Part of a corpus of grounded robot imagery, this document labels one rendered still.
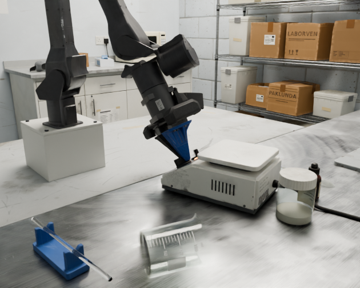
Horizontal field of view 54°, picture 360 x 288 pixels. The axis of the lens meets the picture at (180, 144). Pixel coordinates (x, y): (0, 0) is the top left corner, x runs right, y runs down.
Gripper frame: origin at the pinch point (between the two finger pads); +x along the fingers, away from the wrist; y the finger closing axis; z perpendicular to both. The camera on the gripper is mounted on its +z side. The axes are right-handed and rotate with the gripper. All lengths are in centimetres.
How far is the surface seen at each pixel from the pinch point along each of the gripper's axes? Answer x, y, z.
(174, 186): 6.7, -0.5, -4.9
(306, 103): 14, 154, 181
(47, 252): 5.6, -10.9, -29.4
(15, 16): -155, 242, 15
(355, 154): 20.5, 0.6, 41.9
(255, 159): 7.8, -12.3, 6.7
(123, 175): 0.9, 12.1, -10.1
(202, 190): 9.3, -5.5, -2.0
